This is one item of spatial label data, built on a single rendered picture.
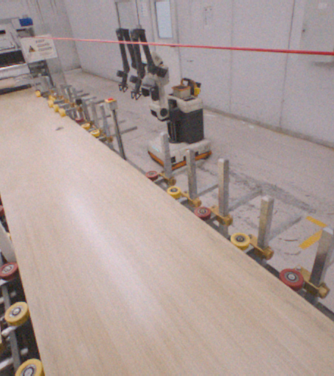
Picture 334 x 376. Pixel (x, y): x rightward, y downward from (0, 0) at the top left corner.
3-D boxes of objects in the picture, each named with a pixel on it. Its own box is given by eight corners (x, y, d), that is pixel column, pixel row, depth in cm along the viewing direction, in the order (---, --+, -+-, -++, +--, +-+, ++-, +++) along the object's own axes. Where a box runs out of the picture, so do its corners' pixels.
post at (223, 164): (223, 233, 152) (223, 156, 126) (227, 236, 150) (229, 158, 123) (219, 236, 151) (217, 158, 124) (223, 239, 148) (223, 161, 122)
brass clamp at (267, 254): (251, 240, 135) (252, 232, 132) (274, 256, 125) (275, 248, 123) (241, 246, 133) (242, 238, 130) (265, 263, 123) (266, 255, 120)
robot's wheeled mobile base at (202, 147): (187, 141, 415) (186, 125, 401) (213, 156, 366) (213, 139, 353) (147, 155, 393) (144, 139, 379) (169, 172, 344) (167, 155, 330)
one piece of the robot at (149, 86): (152, 95, 336) (150, 76, 325) (163, 99, 315) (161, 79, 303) (140, 98, 331) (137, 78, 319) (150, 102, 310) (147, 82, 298)
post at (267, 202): (258, 272, 138) (267, 192, 112) (264, 276, 135) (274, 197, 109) (254, 275, 136) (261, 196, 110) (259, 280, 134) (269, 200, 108)
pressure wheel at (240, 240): (247, 265, 121) (247, 246, 114) (227, 261, 124) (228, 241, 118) (249, 252, 127) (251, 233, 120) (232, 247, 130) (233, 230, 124)
